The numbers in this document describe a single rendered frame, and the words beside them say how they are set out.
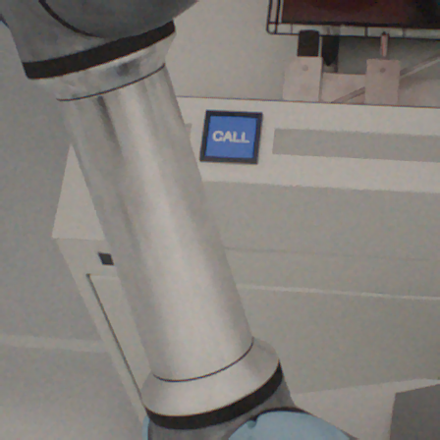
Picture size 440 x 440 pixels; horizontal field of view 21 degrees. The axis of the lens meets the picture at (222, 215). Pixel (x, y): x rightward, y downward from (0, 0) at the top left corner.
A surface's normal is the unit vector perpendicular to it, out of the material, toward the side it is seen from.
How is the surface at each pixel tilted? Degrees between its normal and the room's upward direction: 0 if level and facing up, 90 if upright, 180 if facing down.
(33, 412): 0
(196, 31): 0
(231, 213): 90
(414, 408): 46
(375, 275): 90
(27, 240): 0
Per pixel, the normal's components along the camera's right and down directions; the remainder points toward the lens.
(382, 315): -0.11, 0.88
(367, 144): -0.09, -0.47
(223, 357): 0.44, 0.17
